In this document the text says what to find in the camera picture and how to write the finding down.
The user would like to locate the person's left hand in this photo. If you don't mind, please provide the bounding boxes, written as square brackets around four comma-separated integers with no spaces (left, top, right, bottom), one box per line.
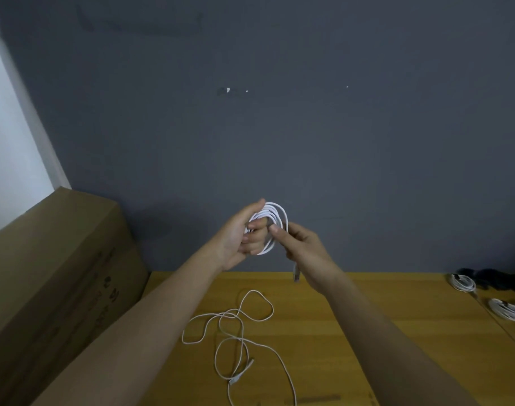
[208,198,276,271]

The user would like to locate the person's right hand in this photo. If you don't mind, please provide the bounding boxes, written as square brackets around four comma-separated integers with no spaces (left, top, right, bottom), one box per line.
[268,220,343,297]

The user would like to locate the person's right forearm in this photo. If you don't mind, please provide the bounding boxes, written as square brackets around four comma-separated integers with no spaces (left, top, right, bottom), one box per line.
[323,279,482,406]

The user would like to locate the plain brown cardboard box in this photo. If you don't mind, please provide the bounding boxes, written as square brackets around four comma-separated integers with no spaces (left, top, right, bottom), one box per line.
[0,187,151,406]

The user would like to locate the tangle of white cables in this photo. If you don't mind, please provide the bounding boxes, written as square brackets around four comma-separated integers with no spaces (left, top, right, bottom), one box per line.
[180,288,299,406]

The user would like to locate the person's left forearm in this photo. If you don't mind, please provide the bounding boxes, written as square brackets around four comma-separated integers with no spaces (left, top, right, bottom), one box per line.
[33,253,229,406]

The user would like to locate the single white cable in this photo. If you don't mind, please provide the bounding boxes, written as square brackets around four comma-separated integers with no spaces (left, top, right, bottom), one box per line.
[449,272,478,294]
[487,297,515,323]
[245,201,303,284]

